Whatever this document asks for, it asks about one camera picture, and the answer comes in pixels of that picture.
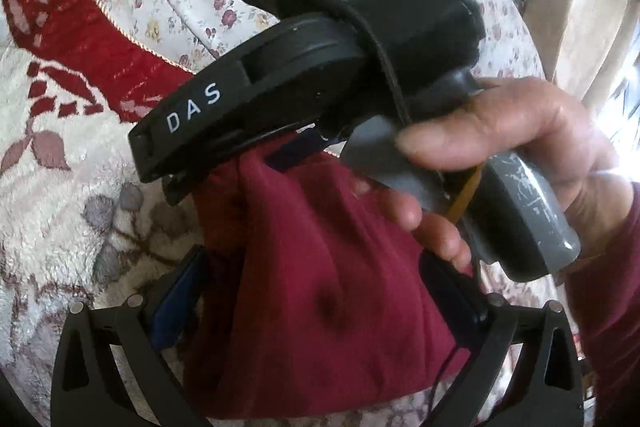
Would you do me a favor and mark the person's right hand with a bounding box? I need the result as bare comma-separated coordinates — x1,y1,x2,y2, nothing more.
349,76,637,275

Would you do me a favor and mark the white and red plush blanket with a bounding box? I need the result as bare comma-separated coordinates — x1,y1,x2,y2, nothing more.
0,0,566,427

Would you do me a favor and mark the beige curtain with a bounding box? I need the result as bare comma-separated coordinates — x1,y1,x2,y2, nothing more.
524,0,639,114

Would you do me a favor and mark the dark red knit garment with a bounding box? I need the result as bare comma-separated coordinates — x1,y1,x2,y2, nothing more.
183,143,469,419

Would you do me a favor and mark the dark red sleeve forearm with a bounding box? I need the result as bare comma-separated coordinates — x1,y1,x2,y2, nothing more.
565,183,640,426

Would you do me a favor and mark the black cable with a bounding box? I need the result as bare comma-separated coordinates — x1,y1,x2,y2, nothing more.
269,0,482,408

